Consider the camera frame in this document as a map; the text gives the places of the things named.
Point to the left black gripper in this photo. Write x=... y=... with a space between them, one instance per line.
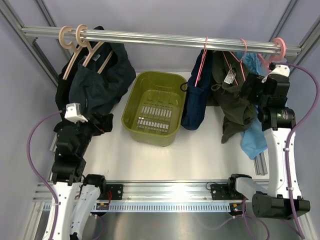
x=105 y=124

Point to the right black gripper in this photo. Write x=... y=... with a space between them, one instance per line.
x=254 y=81

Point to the thin pink wire hanger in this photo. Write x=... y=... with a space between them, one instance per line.
x=203 y=58

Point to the navy blue shorts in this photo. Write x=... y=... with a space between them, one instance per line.
x=197 y=93

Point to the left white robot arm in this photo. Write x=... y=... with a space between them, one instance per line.
x=73 y=196

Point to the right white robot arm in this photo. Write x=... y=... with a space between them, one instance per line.
x=282 y=199

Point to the dark teal shorts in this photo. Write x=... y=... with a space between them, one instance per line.
x=100 y=85

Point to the light blue shorts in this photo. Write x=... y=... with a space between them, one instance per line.
x=253 y=140

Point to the thick pink plastic hanger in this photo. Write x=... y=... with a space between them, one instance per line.
x=274 y=57

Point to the black shorts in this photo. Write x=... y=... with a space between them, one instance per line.
x=64 y=86

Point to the wooden hanger outer left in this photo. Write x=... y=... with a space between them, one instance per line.
x=70 y=48

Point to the wooden hanger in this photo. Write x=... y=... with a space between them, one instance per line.
x=70 y=48
x=91 y=50

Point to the wooden hanger inner left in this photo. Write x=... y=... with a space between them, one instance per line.
x=91 y=50

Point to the olive green plastic basket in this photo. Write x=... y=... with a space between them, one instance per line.
x=154 y=109

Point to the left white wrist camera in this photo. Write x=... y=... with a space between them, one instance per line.
x=73 y=113

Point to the olive green drawstring shorts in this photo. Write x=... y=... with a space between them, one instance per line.
x=238 y=113

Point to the pink wire hanger middle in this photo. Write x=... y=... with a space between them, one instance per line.
x=240 y=61

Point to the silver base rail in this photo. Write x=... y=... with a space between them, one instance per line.
x=165 y=191

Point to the right aluminium frame post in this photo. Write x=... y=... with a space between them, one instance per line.
x=298 y=24

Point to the aluminium frame post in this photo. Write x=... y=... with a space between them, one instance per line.
x=21 y=16
x=298 y=24

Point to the white slotted cable duct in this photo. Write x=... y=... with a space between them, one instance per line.
x=162 y=207

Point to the silver aluminium hanging rail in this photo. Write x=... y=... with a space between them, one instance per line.
x=218 y=44

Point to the left aluminium frame post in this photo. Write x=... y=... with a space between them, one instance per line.
x=21 y=16

